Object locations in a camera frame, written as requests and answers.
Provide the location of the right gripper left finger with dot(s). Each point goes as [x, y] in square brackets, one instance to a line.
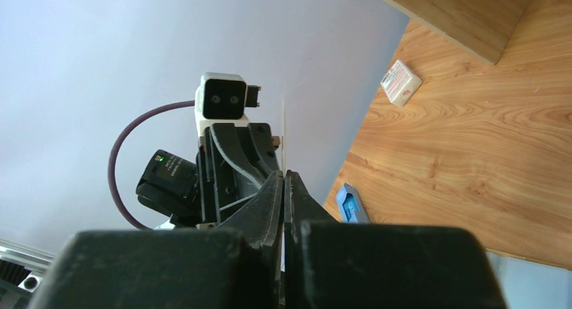
[234, 265]

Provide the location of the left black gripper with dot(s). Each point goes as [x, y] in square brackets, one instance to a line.
[239, 178]

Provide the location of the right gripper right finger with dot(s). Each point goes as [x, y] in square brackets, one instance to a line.
[350, 265]

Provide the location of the pink white card pack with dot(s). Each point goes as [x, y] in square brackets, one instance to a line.
[400, 83]

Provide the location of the blue small box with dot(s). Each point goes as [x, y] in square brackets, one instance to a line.
[350, 205]

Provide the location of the wooden shelf unit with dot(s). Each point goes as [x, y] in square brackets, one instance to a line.
[481, 28]

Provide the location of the aluminium rail frame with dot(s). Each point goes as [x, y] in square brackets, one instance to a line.
[22, 270]

